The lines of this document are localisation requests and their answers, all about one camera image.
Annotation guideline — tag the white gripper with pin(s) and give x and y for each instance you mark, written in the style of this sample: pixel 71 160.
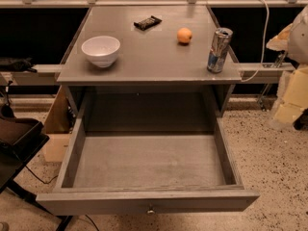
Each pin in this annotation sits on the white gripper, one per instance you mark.
pixel 300 38

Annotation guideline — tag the silver blue redbull can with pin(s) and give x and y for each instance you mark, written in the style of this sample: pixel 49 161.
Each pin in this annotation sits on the silver blue redbull can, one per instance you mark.
pixel 219 49

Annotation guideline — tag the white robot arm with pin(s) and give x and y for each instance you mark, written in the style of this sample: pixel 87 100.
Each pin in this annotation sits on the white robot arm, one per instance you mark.
pixel 298 40

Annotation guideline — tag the grey wooden drawer cabinet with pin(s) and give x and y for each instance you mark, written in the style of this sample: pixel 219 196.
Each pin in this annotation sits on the grey wooden drawer cabinet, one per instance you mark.
pixel 157 85

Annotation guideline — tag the round metal drawer knob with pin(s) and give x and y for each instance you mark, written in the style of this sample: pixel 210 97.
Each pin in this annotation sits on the round metal drawer knob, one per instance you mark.
pixel 150 211

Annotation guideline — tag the open grey top drawer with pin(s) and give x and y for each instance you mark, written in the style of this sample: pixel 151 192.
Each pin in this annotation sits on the open grey top drawer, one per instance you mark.
pixel 124 174

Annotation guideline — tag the orange fruit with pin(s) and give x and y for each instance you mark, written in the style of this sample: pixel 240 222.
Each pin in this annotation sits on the orange fruit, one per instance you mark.
pixel 184 35

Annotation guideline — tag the black snack bar wrapper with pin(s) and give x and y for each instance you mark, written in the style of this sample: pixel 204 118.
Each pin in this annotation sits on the black snack bar wrapper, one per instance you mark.
pixel 148 23

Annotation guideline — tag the white ceramic bowl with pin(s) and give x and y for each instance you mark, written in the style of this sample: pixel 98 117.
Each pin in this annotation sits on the white ceramic bowl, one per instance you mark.
pixel 101 51

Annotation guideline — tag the cardboard box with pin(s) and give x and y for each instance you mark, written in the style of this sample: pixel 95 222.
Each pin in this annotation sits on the cardboard box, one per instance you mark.
pixel 57 128

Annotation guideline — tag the black chair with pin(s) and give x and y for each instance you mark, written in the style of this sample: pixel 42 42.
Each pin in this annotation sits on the black chair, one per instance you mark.
pixel 20 140

